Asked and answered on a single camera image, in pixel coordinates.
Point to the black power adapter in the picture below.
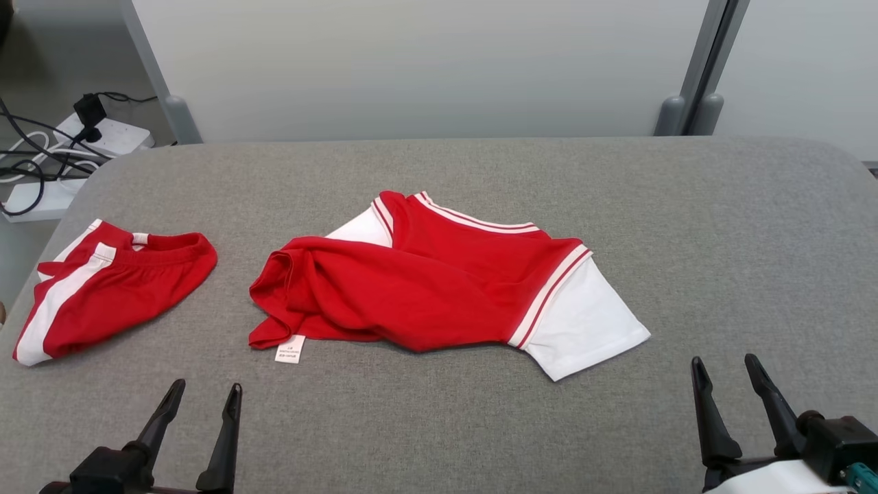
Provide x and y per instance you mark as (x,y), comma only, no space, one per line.
(89,113)

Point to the red white-sleeved t-shirt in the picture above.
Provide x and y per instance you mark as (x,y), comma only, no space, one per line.
(425,288)

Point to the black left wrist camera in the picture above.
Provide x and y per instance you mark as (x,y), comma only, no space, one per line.
(110,470)

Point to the narrow white partition panel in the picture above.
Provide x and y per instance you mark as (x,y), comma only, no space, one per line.
(809,68)

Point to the grey single-foot partition post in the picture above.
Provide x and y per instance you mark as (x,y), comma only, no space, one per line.
(182,120)

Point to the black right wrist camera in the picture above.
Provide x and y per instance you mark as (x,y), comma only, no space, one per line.
(840,446)

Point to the red white-striped shorts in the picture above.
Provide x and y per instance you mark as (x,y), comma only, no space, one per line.
(137,288)

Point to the grey double-foot partition post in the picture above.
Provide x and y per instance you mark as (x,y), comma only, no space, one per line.
(693,110)

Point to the wide white partition panel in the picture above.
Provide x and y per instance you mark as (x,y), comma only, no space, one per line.
(425,68)

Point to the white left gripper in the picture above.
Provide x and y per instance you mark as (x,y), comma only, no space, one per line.
(171,490)

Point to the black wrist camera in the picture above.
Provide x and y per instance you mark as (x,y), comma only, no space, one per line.
(840,446)
(110,470)

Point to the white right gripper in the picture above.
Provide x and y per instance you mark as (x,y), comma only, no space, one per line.
(775,480)

